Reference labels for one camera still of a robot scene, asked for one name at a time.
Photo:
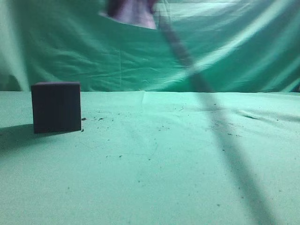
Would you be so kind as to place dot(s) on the white purple marbled square pyramid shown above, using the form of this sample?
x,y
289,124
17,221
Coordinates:
x,y
133,12

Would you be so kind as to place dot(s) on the dark purple cube block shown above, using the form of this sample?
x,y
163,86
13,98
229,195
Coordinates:
x,y
56,107

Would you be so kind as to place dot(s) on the green table cloth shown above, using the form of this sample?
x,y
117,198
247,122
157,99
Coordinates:
x,y
154,158

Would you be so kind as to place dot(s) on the green fabric backdrop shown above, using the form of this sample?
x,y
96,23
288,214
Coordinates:
x,y
236,45

